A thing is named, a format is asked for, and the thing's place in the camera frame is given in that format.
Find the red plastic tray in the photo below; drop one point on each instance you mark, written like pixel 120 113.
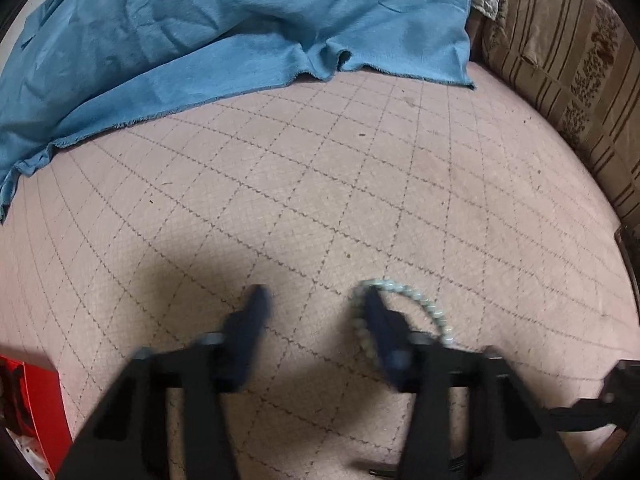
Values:
pixel 45 410

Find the blue blanket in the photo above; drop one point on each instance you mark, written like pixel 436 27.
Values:
pixel 200 25

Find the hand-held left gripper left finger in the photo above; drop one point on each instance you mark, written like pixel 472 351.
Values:
pixel 247 330

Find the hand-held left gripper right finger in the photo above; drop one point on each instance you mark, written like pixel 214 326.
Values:
pixel 385 330

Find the striped beige cushion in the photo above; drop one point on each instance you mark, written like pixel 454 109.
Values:
pixel 565 60

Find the pink quilted bed cover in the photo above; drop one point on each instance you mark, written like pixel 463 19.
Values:
pixel 300 185

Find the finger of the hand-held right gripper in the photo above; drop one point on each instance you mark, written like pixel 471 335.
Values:
pixel 590 412

